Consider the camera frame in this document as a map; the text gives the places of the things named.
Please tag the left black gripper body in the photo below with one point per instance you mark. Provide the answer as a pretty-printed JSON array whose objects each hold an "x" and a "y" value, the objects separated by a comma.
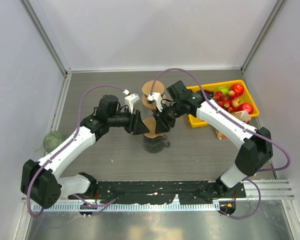
[{"x": 126, "y": 120}]

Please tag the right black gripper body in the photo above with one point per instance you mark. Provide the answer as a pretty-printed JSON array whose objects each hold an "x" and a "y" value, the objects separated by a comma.
[{"x": 169, "y": 114}]

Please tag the grey plastic measuring cup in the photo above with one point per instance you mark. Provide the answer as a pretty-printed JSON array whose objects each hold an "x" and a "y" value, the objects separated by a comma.
[{"x": 155, "y": 145}]

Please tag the wooden dripper ring holder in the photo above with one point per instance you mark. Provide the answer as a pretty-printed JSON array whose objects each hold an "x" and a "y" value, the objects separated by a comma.
[{"x": 153, "y": 106}]

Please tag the brown paper coffee filter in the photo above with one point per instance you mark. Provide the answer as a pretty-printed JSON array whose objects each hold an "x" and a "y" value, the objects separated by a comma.
[{"x": 158, "y": 88}]

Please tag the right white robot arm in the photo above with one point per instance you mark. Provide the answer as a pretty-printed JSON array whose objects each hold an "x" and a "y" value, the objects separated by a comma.
[{"x": 254, "y": 146}]

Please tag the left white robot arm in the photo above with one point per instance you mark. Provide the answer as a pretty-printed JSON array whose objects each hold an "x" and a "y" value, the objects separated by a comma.
[{"x": 41, "y": 180}]

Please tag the orange filter holder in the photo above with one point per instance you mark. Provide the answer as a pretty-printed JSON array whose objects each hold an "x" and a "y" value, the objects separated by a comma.
[{"x": 242, "y": 115}]

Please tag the red grape bunch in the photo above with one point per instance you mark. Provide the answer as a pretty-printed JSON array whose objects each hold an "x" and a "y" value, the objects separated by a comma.
[{"x": 209, "y": 92}]

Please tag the green apple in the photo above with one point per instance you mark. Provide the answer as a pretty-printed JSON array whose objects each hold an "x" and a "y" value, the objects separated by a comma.
[{"x": 223, "y": 89}]

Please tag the lychee fruit cluster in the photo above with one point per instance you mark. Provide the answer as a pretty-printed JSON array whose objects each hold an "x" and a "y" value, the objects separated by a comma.
[{"x": 229, "y": 102}]

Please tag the red apple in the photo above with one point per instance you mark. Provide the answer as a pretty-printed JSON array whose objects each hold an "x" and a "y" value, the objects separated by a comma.
[
  {"x": 238, "y": 89},
  {"x": 246, "y": 107}
]

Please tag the yellow plastic bin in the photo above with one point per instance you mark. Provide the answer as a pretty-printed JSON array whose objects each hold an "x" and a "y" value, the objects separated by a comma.
[{"x": 245, "y": 98}]

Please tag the green melon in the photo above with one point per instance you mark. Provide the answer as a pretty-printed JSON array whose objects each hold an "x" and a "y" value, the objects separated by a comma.
[{"x": 52, "y": 140}]

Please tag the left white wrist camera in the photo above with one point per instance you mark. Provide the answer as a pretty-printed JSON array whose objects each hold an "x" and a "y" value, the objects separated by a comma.
[{"x": 130, "y": 100}]

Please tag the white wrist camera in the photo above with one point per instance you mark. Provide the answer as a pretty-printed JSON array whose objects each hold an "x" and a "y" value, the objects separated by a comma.
[
  {"x": 155, "y": 98},
  {"x": 130, "y": 100}
]

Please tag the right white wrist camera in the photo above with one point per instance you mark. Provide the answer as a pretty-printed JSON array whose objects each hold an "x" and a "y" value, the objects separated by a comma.
[{"x": 155, "y": 98}]

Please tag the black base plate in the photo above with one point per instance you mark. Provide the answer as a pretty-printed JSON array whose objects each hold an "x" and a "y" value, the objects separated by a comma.
[{"x": 161, "y": 192}]

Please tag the white slotted cable duct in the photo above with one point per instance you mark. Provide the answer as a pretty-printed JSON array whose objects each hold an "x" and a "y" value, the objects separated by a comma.
[{"x": 72, "y": 206}]

